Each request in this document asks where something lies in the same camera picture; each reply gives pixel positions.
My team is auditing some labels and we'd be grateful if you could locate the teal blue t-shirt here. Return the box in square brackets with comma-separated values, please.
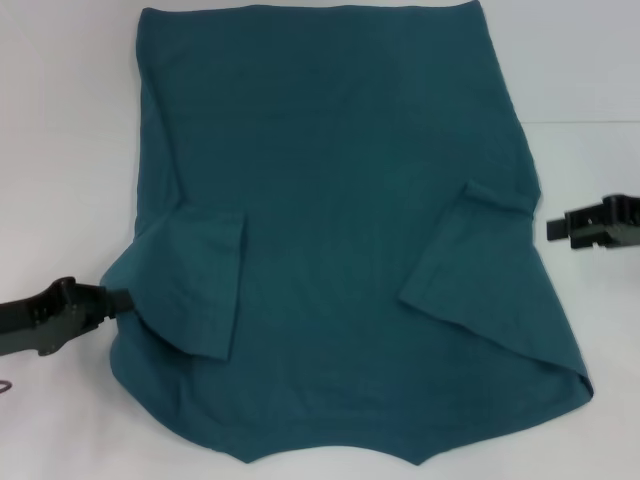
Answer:
[98, 0, 596, 467]

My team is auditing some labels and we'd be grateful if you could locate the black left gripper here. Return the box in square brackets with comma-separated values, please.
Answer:
[0, 276, 133, 358]

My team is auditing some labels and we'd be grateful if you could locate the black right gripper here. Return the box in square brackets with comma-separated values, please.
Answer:
[545, 194, 640, 251]

